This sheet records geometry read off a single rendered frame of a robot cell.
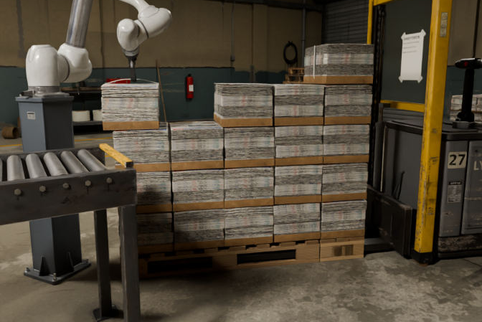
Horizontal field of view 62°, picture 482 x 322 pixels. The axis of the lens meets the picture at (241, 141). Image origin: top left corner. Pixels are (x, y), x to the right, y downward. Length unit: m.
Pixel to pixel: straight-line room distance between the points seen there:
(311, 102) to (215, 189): 0.73
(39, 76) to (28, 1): 6.48
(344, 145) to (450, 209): 0.74
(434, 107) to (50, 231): 2.20
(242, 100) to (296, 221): 0.78
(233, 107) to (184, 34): 7.29
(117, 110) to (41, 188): 0.92
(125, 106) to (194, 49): 7.38
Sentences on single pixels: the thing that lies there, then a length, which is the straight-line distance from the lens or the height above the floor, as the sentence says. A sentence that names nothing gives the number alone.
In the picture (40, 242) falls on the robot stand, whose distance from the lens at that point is 2.54.
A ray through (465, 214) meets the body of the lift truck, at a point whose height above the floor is 0.29.
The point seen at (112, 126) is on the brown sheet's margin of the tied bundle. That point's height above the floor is 0.85.
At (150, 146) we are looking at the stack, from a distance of 2.17.
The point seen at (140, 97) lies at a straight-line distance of 2.15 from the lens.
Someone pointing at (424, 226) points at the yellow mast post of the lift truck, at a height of 0.26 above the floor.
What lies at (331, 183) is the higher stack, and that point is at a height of 0.48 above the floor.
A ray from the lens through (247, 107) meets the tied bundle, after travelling 2.20.
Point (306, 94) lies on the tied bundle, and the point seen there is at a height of 1.01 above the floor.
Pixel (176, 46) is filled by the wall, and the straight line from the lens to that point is 9.31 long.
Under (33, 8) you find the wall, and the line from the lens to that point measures 8.77.
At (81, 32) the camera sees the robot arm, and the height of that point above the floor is 1.35.
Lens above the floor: 1.11
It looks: 9 degrees down
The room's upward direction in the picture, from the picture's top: straight up
